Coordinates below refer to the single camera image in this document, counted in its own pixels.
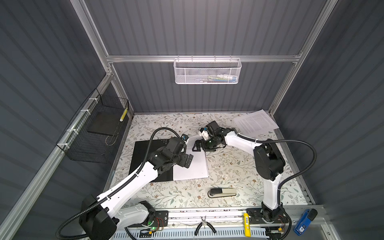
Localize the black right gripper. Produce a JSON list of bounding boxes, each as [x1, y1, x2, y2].
[[192, 136, 217, 152]]

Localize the printed sheet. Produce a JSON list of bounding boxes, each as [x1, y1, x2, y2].
[[234, 110, 279, 137], [173, 135, 209, 181]]

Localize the black file folder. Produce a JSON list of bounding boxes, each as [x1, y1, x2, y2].
[[128, 138, 211, 183]]

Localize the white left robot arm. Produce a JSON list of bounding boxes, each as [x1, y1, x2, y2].
[[56, 130, 193, 240]]

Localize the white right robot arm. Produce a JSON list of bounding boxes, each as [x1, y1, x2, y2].
[[198, 121, 317, 223]]

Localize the grey black stapler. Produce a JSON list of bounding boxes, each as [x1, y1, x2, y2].
[[208, 188, 237, 198]]

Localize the pens in white basket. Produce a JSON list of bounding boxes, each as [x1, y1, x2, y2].
[[200, 75, 238, 84]]

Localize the yellow marker in basket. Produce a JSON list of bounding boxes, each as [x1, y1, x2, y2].
[[120, 108, 128, 122]]

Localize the black pad in basket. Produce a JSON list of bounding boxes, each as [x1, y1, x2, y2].
[[87, 112, 121, 136]]

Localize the yellow utility knife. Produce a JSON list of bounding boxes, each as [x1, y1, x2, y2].
[[243, 213, 251, 238]]

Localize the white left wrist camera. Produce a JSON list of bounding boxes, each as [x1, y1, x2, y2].
[[181, 134, 189, 144]]

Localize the black handled pliers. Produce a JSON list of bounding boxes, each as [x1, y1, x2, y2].
[[194, 217, 217, 236]]

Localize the white wire mesh basket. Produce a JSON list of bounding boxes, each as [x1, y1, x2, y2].
[[173, 57, 242, 85]]

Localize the black wire basket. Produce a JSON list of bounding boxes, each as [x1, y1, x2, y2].
[[57, 90, 130, 165]]

